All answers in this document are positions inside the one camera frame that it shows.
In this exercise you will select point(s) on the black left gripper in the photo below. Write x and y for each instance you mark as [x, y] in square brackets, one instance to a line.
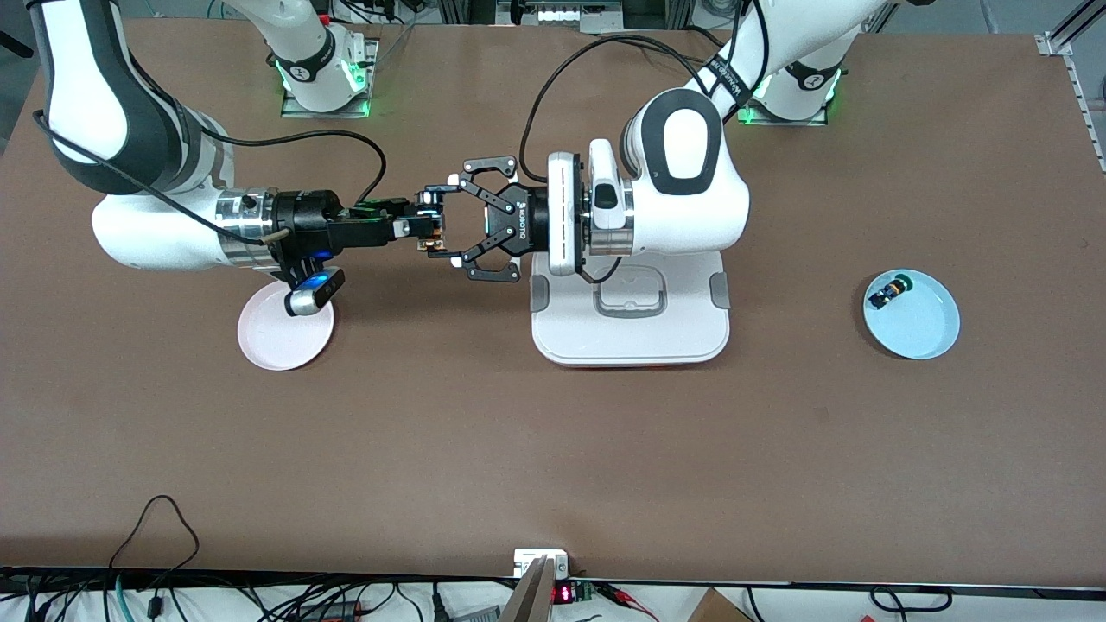
[521, 226]

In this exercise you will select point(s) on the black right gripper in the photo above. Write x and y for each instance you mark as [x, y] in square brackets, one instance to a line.
[309, 218]

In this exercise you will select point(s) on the orange push button switch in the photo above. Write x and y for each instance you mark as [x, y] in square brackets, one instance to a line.
[435, 244]

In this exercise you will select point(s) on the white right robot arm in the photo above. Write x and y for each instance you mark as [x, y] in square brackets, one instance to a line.
[112, 86]

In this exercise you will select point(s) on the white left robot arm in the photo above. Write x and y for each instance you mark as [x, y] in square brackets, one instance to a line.
[691, 199]

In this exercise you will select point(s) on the pink round plate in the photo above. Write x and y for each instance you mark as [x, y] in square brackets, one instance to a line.
[281, 341]

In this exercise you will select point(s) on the white lidded lunch box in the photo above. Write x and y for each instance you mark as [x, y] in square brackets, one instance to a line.
[631, 341]

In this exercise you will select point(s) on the dark equipment rack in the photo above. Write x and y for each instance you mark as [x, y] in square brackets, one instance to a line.
[596, 13]

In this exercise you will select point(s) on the silver aluminium profile bar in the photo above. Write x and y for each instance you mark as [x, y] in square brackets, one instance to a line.
[531, 596]

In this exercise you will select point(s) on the red digit display module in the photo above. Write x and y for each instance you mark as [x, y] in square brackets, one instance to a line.
[562, 594]

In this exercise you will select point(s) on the black power adapter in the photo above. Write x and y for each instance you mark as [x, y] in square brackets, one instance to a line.
[333, 612]

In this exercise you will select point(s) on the light blue round plate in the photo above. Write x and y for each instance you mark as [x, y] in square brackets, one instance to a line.
[924, 320]

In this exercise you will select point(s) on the brown cardboard piece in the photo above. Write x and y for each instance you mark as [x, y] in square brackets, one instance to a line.
[717, 607]

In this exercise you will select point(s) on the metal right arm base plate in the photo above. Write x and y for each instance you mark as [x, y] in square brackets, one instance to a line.
[298, 111]

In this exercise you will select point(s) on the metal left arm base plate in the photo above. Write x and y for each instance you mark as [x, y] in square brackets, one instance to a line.
[782, 122]

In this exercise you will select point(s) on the silver mounting bracket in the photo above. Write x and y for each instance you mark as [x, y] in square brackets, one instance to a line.
[523, 561]

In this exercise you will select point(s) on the green push button switch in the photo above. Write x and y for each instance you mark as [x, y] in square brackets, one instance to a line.
[888, 292]

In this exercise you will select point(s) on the silver aluminium frame rail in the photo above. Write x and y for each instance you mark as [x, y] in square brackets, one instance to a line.
[1084, 95]

